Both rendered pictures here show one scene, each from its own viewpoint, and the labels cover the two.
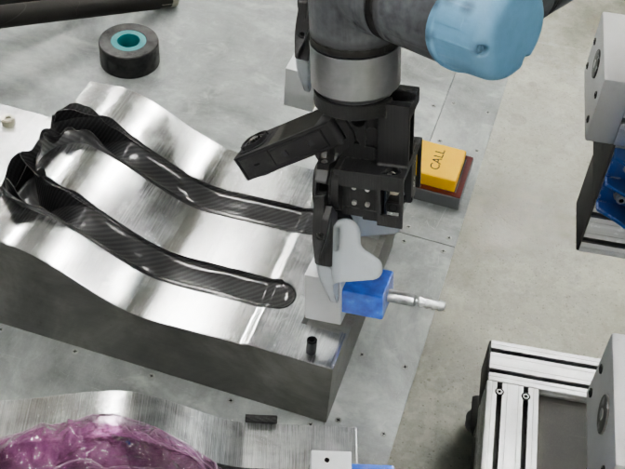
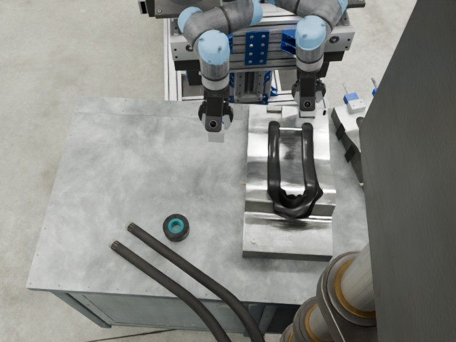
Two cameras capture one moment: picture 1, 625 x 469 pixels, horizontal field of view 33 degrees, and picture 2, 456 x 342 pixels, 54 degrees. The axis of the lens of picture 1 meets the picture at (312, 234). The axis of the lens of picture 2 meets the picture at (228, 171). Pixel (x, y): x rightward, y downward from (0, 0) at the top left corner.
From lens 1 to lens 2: 142 cm
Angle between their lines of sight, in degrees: 55
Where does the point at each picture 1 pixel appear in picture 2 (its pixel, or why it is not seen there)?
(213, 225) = (285, 152)
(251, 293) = (307, 135)
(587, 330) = not seen: hidden behind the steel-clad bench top
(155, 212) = (290, 167)
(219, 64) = (169, 195)
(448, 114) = (176, 114)
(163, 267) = (307, 161)
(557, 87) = not seen: outside the picture
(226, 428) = (349, 134)
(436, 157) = not seen: hidden behind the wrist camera
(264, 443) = (349, 125)
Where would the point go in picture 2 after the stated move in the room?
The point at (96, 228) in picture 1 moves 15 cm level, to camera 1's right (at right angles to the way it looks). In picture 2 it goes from (309, 176) to (296, 136)
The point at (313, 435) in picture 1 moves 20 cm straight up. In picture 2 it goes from (340, 115) to (355, 76)
